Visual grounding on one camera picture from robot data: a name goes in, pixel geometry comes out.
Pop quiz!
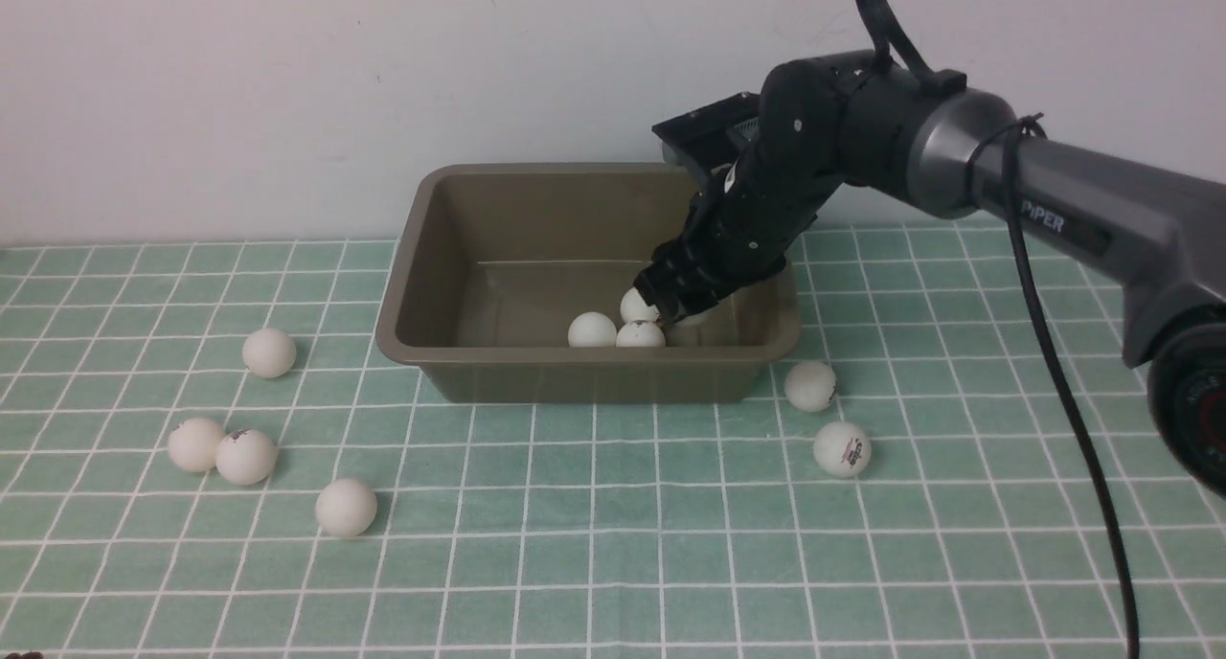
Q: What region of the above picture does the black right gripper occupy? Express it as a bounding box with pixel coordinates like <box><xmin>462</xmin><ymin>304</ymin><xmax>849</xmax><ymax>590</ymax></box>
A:
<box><xmin>631</xmin><ymin>141</ymin><xmax>843</xmax><ymax>326</ymax></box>

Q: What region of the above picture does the white ball printed logo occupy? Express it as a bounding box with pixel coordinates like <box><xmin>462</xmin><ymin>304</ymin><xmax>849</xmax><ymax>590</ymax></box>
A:
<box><xmin>812</xmin><ymin>420</ymin><xmax>872</xmax><ymax>479</ymax></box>

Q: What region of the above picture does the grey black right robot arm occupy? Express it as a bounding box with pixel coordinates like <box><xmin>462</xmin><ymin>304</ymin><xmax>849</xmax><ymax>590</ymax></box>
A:
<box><xmin>634</xmin><ymin>51</ymin><xmax>1225</xmax><ymax>494</ymax></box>

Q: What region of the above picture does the white ball beside bin corner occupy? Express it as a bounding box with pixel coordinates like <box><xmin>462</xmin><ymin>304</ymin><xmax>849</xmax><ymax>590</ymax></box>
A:
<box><xmin>783</xmin><ymin>359</ymin><xmax>839</xmax><ymax>412</ymax></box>

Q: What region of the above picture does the olive green plastic bin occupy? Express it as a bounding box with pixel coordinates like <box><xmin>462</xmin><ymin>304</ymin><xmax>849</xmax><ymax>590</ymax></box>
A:
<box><xmin>374</xmin><ymin>163</ymin><xmax>803</xmax><ymax>404</ymax></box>

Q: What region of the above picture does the white ball left pair marked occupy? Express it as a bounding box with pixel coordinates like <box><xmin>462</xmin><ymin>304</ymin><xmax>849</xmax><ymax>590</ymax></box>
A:
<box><xmin>216</xmin><ymin>429</ymin><xmax>280</xmax><ymax>486</ymax></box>

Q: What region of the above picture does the green checkered tablecloth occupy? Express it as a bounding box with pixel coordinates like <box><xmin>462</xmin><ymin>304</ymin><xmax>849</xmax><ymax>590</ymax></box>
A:
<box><xmin>0</xmin><ymin>216</ymin><xmax>1226</xmax><ymax>659</ymax></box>

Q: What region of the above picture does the white ball left pair outer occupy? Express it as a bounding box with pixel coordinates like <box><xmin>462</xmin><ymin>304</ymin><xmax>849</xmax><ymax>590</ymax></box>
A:
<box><xmin>167</xmin><ymin>418</ymin><xmax>226</xmax><ymax>474</ymax></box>

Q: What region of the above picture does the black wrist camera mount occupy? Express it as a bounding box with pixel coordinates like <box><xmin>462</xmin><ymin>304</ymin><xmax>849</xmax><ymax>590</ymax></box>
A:
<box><xmin>651</xmin><ymin>92</ymin><xmax>761</xmax><ymax>183</ymax></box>

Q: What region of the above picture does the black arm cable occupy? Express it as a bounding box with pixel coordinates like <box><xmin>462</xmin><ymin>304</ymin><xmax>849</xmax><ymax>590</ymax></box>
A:
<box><xmin>851</xmin><ymin>0</ymin><xmax>1141</xmax><ymax>659</ymax></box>

